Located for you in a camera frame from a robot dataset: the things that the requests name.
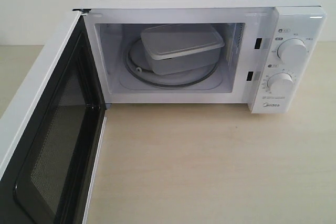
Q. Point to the white Midea microwave oven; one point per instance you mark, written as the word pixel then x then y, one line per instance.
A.
pixel 252 31

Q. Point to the lower white timer knob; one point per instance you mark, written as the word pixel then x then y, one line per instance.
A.
pixel 280 83

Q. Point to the white microwave door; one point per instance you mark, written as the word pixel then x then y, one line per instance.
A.
pixel 51 132

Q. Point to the glass turntable plate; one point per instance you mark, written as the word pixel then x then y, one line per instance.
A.
pixel 135 49

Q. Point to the upper white control knob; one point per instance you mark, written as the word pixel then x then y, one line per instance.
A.
pixel 292 49

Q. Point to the white plastic lidded container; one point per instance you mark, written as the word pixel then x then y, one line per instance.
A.
pixel 175 48

